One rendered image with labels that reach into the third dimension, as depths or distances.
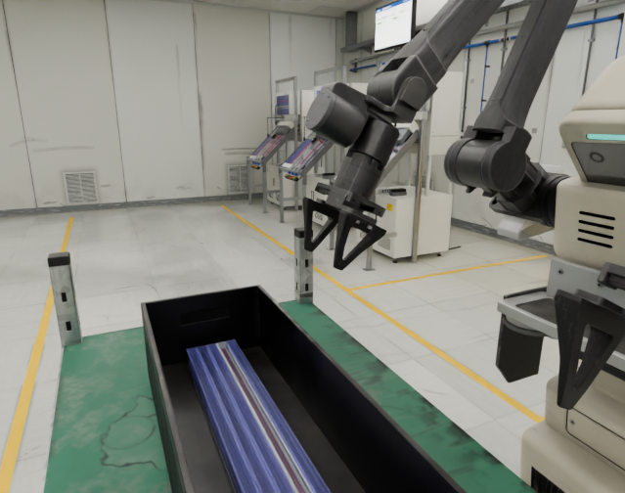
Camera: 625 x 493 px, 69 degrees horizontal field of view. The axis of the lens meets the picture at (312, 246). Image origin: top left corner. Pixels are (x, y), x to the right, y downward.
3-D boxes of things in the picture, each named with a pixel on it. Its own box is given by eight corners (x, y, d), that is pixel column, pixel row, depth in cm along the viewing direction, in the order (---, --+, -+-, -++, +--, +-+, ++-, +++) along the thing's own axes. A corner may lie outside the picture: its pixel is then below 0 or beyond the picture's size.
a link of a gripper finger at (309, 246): (302, 251, 62) (330, 189, 62) (284, 240, 69) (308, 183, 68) (340, 266, 66) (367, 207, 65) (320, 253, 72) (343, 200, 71)
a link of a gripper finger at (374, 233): (324, 265, 56) (355, 197, 56) (301, 251, 63) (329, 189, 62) (365, 282, 60) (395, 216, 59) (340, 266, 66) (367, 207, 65)
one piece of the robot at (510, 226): (536, 222, 85) (538, 162, 82) (559, 228, 81) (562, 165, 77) (496, 235, 82) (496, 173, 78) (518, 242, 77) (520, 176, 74)
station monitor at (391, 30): (410, 47, 381) (413, -8, 370) (374, 56, 432) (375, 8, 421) (424, 48, 387) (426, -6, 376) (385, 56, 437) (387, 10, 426)
